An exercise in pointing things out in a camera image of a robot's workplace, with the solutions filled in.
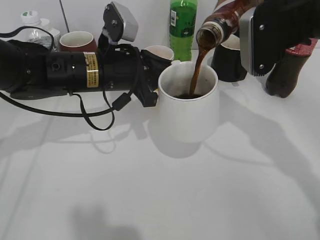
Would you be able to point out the green soda bottle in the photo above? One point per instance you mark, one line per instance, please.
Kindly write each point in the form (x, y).
(182, 21)

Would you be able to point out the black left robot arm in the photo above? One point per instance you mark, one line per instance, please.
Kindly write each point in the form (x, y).
(30, 71)

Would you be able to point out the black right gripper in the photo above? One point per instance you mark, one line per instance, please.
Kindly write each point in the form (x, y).
(277, 25)

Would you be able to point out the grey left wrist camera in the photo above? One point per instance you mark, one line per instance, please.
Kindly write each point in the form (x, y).
(119, 23)

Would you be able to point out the clear water bottle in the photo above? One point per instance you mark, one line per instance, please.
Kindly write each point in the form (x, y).
(40, 26)

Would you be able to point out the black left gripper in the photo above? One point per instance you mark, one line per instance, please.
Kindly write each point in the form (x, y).
(123, 67)

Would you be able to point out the black ceramic mug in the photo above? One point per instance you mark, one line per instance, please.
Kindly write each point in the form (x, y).
(226, 61)

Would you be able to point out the white ceramic mug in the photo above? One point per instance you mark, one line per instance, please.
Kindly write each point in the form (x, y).
(188, 120)

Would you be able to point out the dark cola bottle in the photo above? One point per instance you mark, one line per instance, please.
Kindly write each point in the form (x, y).
(283, 79)

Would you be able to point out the dark red ceramic mug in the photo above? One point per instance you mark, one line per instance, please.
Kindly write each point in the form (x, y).
(78, 41)

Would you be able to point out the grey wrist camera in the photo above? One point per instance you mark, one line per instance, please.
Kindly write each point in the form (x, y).
(246, 39)
(119, 23)

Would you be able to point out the yellow paper cup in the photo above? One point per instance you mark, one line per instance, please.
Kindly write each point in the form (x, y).
(161, 51)

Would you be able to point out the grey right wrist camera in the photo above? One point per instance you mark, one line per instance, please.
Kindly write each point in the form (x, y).
(246, 39)

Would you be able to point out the brown coffee drink bottle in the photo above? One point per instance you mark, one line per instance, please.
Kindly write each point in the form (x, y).
(223, 22)

